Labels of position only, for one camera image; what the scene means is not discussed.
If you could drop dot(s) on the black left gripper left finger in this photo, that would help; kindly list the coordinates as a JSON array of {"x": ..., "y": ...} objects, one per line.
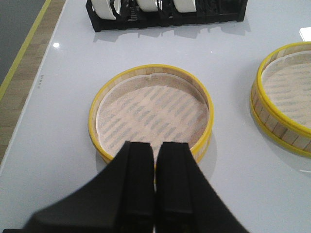
[{"x": 120, "y": 199}]

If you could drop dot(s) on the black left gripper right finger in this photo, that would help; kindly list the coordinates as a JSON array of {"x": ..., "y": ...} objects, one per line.
[{"x": 186, "y": 202}]

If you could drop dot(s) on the bamboo steamer tray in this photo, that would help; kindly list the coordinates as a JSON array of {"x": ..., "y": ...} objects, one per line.
[
  {"x": 198, "y": 149},
  {"x": 282, "y": 129}
]

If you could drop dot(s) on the white paper liner tray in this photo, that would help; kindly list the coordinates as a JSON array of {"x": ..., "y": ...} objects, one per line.
[
  {"x": 153, "y": 108},
  {"x": 287, "y": 83}
]

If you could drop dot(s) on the white paper liner center tray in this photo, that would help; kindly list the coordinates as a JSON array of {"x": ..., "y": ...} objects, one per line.
[{"x": 287, "y": 83}]

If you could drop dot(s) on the black bowl rack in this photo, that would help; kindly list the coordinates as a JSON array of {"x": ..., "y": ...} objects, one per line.
[{"x": 129, "y": 15}]

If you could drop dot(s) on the white bowl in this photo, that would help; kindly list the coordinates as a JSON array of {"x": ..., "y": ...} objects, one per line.
[
  {"x": 148, "y": 5},
  {"x": 185, "y": 6},
  {"x": 103, "y": 9}
]

